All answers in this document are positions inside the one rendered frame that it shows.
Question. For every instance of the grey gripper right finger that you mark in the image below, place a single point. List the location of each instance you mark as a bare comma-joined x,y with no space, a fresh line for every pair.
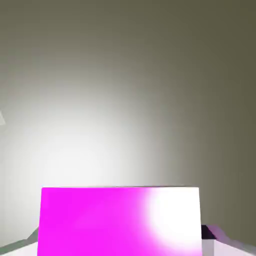
218,244

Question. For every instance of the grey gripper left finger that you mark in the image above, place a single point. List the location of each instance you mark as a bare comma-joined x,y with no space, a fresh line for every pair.
22,247

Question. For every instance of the small magenta cube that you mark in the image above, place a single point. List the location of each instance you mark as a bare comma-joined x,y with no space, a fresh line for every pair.
100,224

